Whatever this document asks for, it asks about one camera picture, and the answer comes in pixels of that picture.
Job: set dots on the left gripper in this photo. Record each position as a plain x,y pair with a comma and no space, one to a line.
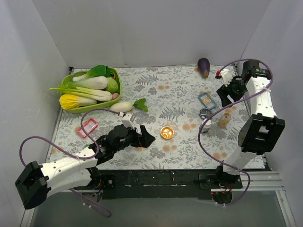
139,137

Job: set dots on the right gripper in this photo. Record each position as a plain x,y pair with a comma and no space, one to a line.
227,93

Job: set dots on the orange round pill case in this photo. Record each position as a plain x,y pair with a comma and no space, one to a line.
167,132

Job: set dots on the clear bottle of yellow pills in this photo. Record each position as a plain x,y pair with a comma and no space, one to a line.
224,120

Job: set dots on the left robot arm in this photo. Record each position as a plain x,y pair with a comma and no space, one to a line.
37,181

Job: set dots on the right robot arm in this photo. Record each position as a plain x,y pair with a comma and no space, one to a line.
263,128

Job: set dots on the blue rectangular pill box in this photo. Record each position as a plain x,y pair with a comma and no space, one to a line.
207,100

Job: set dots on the dark round pill case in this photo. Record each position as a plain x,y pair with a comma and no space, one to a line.
205,113

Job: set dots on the white cap pill bottle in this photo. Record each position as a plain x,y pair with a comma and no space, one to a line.
207,125

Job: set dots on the purple eggplant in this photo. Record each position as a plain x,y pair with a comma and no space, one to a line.
203,65

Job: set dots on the white radish with leaf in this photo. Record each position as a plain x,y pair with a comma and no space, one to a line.
128,106

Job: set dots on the floral table mat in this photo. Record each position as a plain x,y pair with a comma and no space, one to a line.
171,95

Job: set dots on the pink sweet potato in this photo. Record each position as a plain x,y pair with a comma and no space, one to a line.
115,95

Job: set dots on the pink rectangular pill box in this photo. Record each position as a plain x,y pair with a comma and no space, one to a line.
89,126

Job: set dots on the green round cabbage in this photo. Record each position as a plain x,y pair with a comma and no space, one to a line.
112,85

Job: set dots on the green vegetable basket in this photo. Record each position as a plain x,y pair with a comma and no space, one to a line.
113,74

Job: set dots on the white bok choy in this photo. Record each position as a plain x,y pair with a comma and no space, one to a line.
95,78

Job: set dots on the yellow napa cabbage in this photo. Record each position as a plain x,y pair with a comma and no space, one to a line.
69,101

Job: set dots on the long white celery cabbage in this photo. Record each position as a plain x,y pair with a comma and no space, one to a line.
99,95

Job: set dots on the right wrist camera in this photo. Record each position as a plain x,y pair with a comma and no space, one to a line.
225,75

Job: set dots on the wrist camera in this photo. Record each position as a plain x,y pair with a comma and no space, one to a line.
225,75
128,120

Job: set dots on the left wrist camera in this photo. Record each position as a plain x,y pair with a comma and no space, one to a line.
128,120

